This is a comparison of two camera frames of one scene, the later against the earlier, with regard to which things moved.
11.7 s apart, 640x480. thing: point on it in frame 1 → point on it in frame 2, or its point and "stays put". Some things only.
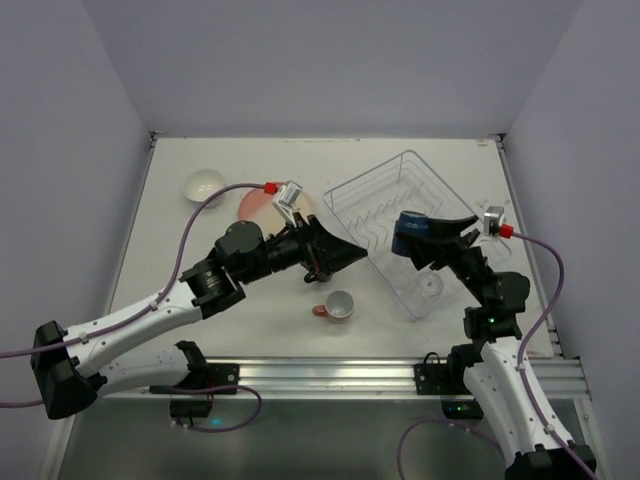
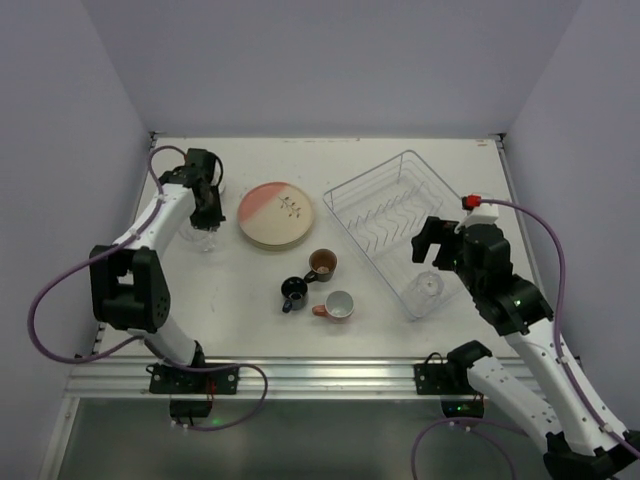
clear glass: (429, 287) stays put
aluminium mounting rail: (359, 378) stays put
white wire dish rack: (366, 205) stays put
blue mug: (408, 224) → (295, 291)
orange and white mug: (338, 308) stays put
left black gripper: (310, 248) → (206, 210)
